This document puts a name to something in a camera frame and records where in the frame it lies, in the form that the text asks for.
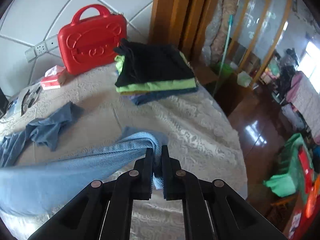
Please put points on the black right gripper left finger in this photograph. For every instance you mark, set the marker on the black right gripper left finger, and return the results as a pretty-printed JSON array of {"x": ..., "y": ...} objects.
[{"x": 102, "y": 210}]

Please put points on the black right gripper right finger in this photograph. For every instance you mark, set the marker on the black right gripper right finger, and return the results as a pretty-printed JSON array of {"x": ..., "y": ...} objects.
[{"x": 212, "y": 209}]

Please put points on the light blue drawstring pants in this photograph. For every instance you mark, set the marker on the light blue drawstring pants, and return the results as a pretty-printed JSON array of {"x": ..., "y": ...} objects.
[{"x": 36, "y": 189}]

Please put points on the stack of folded clothes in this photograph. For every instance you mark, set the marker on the stack of folded clothes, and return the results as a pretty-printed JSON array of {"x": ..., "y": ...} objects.
[{"x": 152, "y": 72}]

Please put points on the white lace tablecloth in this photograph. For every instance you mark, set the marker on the white lace tablecloth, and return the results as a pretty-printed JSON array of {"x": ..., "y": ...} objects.
[{"x": 200, "y": 136}]

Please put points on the red white tissue pack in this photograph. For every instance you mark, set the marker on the red white tissue pack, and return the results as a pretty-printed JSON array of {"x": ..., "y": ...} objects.
[{"x": 54, "y": 78}]

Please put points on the black gift bag gold ribbon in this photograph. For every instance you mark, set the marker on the black gift bag gold ribbon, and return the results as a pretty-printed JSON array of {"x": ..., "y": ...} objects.
[{"x": 3, "y": 104}]

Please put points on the red plastic bear case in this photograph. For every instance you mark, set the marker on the red plastic bear case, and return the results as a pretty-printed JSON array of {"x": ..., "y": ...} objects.
[{"x": 89, "y": 40}]

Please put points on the green mop with teal handle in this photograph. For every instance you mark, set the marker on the green mop with teal handle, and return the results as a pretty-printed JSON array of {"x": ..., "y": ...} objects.
[{"x": 230, "y": 22}]

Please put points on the white wall power strip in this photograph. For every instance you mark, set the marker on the white wall power strip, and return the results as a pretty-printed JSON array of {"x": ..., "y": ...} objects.
[{"x": 42, "y": 48}]

